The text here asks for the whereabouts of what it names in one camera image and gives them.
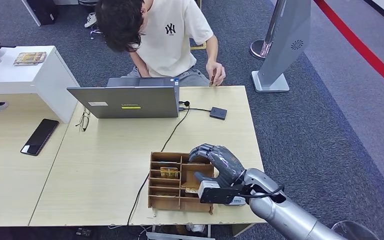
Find transparent round cover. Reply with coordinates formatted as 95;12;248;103
330;219;382;240

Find wooden card organizer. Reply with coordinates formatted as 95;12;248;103
147;151;215;215

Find black power strip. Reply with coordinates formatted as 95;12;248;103
75;227;93;238

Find thin black device cable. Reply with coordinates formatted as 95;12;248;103
178;106;212;114

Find grey kiosk stand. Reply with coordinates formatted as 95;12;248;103
250;0;312;94

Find small black box device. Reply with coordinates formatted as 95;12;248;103
209;106;228;121

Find stack of gold cards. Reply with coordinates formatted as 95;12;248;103
13;51;48;67

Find black box case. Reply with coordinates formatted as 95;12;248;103
26;0;61;27

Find white shoe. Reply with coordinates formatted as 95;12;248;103
83;12;98;29

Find person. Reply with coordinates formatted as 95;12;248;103
94;0;227;88

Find black frame eyeglasses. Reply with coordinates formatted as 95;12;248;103
75;105;91;133

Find upright gold room key card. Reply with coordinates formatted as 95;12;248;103
159;166;180;180

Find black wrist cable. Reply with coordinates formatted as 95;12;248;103
235;184;286;204

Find long black power cable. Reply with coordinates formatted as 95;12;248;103
126;100;192;227

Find person's left hand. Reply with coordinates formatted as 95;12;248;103
205;60;227;88

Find white object under table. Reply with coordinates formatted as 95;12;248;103
185;223;206;234

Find grey bar under table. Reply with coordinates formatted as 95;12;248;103
145;231;217;240

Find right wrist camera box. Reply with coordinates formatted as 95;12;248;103
197;180;246;205

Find white desk cabinet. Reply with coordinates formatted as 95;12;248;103
0;45;81;124

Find grey laptop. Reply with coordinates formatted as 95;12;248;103
66;77;181;119

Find grey ID card reader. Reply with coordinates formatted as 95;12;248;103
224;196;248;207

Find chrome stanchion post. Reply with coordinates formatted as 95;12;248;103
249;0;287;62

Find black smartphone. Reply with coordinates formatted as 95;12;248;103
20;118;60;157

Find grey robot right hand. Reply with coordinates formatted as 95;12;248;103
188;143;247;189

